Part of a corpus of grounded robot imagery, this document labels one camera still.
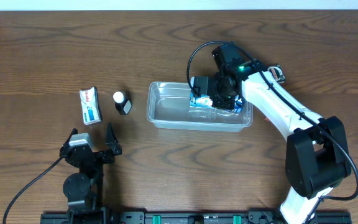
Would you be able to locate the white medicine box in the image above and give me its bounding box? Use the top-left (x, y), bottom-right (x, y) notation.
top-left (79, 86), bottom-right (102, 125)

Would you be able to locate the left black cable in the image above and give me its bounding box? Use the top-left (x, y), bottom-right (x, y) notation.
top-left (2, 156), bottom-right (64, 224)

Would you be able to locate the clear plastic container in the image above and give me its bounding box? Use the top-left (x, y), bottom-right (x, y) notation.
top-left (146, 82), bottom-right (253, 132)

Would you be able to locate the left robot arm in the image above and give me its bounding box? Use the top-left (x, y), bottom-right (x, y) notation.
top-left (60, 123), bottom-right (122, 223)

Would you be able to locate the black cable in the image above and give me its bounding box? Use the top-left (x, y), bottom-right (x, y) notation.
top-left (2, 156), bottom-right (64, 224)
top-left (186, 40), bottom-right (358, 202)

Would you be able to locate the right black cable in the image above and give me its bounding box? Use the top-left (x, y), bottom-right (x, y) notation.
top-left (186, 40), bottom-right (358, 202)

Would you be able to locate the black bottle white cap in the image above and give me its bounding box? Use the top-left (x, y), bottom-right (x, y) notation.
top-left (113, 91), bottom-right (132, 115)

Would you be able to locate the green square ointment box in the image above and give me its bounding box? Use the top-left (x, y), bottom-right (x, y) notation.
top-left (268, 65), bottom-right (286, 84)

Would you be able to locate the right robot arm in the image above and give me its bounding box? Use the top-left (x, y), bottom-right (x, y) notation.
top-left (207, 41), bottom-right (357, 223)

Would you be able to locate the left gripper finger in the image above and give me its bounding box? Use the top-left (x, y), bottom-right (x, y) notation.
top-left (106, 123), bottom-right (119, 147)
top-left (63, 128), bottom-right (78, 147)

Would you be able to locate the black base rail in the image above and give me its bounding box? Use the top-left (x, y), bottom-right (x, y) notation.
top-left (40, 207), bottom-right (353, 224)

